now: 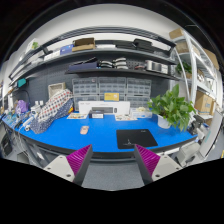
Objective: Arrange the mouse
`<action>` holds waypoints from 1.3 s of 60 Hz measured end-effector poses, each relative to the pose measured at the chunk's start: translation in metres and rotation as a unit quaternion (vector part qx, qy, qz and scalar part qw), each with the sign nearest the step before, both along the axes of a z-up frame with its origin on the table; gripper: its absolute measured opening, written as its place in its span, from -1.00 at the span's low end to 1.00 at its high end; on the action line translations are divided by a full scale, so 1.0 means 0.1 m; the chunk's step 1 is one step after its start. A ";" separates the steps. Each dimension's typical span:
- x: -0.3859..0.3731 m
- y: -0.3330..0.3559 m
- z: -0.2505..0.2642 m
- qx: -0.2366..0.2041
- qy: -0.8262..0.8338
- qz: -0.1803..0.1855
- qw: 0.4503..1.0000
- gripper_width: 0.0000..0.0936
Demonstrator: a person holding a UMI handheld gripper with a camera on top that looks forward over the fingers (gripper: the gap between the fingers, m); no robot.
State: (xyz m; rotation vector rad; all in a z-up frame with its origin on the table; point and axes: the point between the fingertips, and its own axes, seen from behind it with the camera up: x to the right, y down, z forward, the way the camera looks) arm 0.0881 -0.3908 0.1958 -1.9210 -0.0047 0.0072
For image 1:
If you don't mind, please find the black mouse pad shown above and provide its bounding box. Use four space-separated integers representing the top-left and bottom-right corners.
116 129 158 149

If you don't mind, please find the blue desk mat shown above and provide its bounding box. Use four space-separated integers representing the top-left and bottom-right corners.
2 113 198 154

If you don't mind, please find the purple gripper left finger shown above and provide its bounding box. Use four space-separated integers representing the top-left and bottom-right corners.
43 144 94 187

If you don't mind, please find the purple small object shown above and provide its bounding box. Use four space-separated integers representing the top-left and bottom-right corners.
15 100 28 114

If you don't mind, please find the green potted plant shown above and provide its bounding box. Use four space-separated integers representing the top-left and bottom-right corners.
148 84 196 131

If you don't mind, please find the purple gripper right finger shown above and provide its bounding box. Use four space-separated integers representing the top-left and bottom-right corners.
133 144 184 185

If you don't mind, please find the white framed box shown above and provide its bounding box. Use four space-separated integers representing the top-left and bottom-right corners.
48 82 66 97

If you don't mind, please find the upper grey wall shelf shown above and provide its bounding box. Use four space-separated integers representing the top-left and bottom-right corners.
8 27 178 81

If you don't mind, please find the small black white box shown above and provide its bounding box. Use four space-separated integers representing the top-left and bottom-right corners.
92 113 104 119

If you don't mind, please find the white metal shelving rack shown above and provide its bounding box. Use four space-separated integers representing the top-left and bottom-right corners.
169 28 223 124

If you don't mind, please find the brown cardboard box on shelf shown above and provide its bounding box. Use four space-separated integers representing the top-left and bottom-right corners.
72 38 95 52

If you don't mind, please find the lower grey wall shelf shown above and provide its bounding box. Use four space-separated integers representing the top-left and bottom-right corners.
65 68 178 81

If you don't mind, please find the grey parts drawer cabinet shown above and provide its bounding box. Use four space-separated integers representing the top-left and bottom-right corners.
72 77 152 111

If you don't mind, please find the colourful booklet right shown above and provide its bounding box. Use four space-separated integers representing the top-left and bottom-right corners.
115 114 137 121

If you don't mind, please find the small beige computer mouse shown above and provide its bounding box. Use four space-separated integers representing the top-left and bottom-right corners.
80 126 89 135

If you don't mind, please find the blue box on shelf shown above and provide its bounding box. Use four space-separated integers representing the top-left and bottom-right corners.
60 44 73 55

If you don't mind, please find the white keyboard box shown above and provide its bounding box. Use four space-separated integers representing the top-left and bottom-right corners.
78 101 130 115

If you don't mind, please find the yellow label card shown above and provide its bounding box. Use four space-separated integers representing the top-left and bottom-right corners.
104 93 119 101

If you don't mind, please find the cardboard box on rack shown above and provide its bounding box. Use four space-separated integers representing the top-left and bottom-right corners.
195 91 213 114

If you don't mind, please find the patterned fabric bag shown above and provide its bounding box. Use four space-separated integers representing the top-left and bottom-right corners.
30 89 73 134

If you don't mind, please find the grey wall shelf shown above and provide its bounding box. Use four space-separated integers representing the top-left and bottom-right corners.
8 27 178 81
65 68 178 81

